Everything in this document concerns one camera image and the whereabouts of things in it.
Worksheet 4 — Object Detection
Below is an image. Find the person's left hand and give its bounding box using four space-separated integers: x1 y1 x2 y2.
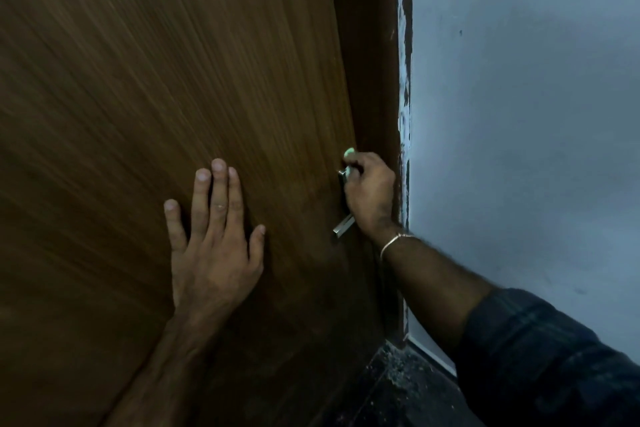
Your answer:
163 157 266 330

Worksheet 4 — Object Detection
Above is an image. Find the thin metal bracelet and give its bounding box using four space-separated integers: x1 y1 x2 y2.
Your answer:
379 233 417 262

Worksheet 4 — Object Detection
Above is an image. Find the silver metal door handle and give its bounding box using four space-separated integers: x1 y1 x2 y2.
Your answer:
332 165 362 239

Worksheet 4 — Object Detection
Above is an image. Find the person's right hand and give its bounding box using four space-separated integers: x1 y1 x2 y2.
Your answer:
342 151 399 244

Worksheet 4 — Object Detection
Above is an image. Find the brown wooden door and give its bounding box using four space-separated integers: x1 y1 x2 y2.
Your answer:
0 0 396 427

